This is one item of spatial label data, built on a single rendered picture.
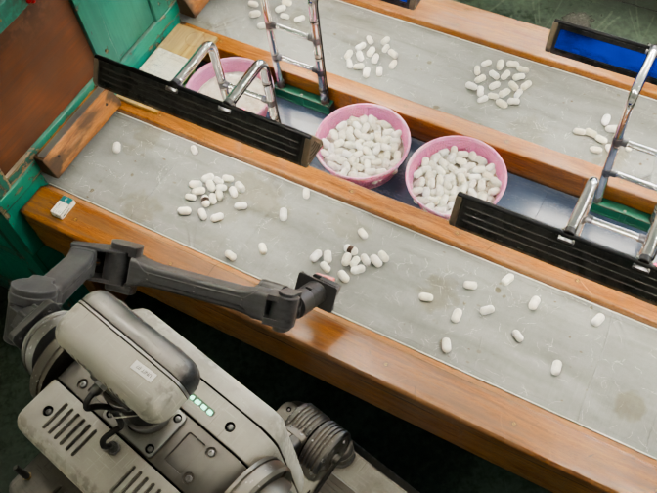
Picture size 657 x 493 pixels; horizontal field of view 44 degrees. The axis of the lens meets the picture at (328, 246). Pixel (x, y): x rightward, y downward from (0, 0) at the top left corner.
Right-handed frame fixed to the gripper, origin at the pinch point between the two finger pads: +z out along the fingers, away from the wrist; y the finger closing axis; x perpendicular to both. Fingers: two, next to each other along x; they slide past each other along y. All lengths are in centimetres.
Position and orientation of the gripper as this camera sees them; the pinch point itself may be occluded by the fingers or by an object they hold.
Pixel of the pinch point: (331, 281)
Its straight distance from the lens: 193.9
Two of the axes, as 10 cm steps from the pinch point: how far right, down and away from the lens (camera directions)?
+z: 4.3, -2.5, 8.7
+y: -8.7, -3.8, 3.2
